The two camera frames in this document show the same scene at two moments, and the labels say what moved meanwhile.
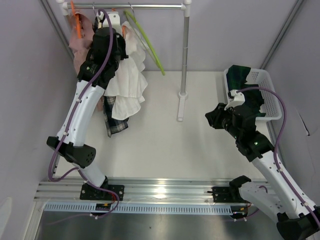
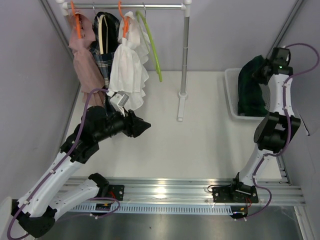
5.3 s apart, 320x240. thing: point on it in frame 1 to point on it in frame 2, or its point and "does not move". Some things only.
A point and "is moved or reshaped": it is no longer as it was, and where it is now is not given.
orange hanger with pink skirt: (77, 21) does not move
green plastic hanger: (128, 14) is moved or reshaped
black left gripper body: (120, 54) to (117, 124)
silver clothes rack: (185, 5) does not move
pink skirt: (79, 46) does not move
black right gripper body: (227, 122) to (258, 74)
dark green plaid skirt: (236, 76) is moved or reshaped
